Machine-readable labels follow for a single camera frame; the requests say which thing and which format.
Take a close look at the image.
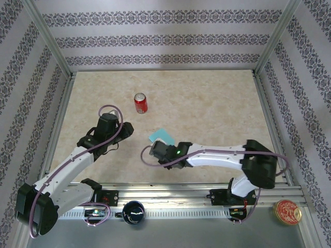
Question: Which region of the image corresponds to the teal paper sheet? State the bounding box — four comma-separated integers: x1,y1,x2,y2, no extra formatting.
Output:
149,128,174,146

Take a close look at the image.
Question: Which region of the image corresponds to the red cola can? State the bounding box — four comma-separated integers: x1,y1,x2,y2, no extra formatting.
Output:
133,92,149,114

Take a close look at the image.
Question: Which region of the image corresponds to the dark blue cup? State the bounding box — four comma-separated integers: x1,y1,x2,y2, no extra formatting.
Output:
115,200,145,225

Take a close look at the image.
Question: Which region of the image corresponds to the grey metal shelf plate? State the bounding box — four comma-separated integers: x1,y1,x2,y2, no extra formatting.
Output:
25,216,306,248

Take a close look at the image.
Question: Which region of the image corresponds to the small controller circuit board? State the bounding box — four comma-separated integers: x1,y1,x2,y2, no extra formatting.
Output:
229,207,248,216
84,209,107,218

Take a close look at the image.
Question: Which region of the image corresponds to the round red gold tin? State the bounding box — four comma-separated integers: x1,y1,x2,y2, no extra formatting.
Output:
271,199,303,226

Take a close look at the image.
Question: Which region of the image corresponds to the wide aluminium base rail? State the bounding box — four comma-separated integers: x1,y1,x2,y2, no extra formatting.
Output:
24,182,307,209

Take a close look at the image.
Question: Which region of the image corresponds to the aluminium side rail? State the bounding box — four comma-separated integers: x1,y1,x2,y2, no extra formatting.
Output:
37,72,78,189
252,70,295,186

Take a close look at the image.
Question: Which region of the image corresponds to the white slotted cable tray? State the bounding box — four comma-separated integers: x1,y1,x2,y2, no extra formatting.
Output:
58,208,231,220

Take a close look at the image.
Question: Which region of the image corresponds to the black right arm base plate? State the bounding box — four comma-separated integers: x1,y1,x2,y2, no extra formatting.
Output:
210,188,257,207

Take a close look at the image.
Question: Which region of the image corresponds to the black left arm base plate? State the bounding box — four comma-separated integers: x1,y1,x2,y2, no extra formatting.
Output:
97,190,119,207

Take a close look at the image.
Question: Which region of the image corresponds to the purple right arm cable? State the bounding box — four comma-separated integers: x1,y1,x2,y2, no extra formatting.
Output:
141,144,290,225

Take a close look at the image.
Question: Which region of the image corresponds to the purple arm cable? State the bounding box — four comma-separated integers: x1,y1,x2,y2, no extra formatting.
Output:
141,144,290,225
29,104,124,239

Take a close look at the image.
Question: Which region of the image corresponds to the aluminium frame post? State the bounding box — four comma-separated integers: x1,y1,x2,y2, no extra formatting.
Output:
22,0,73,78
253,0,305,77

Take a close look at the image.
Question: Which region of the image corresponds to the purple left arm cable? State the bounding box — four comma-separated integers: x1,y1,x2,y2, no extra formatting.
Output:
29,104,124,239

